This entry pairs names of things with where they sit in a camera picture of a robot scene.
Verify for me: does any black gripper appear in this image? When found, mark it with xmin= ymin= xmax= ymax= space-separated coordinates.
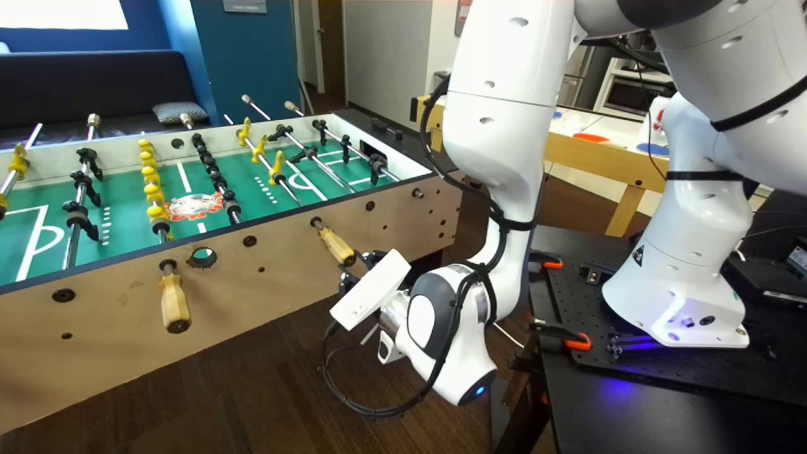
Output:
xmin=339 ymin=250 xmax=386 ymax=296

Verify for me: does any foosball rod with wooden handle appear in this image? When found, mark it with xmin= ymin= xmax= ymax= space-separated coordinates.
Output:
xmin=176 ymin=112 xmax=360 ymax=272

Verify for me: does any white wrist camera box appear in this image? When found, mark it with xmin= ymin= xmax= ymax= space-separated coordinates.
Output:
xmin=330 ymin=250 xmax=411 ymax=330

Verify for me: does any foosball table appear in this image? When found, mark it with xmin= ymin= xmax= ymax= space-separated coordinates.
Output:
xmin=0 ymin=114 xmax=463 ymax=432

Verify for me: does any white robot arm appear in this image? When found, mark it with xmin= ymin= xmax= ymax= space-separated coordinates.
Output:
xmin=330 ymin=0 xmax=807 ymax=404

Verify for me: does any purple ping pong table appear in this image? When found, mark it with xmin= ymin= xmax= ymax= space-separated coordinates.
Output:
xmin=411 ymin=90 xmax=777 ymax=241

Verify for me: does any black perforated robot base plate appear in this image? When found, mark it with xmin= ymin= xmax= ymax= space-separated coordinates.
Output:
xmin=532 ymin=226 xmax=807 ymax=405

